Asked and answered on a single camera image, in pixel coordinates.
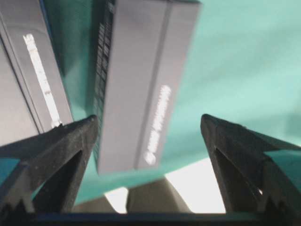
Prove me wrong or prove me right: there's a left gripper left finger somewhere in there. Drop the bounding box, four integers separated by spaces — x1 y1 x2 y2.
0 115 98 212

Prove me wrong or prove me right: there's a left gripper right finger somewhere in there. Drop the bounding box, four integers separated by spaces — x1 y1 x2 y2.
200 114 301 214

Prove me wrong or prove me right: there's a black camera box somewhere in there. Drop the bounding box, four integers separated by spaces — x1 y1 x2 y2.
0 0 73 145
94 0 201 175

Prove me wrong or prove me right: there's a green table cloth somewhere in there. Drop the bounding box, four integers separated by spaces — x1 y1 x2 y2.
44 0 301 204

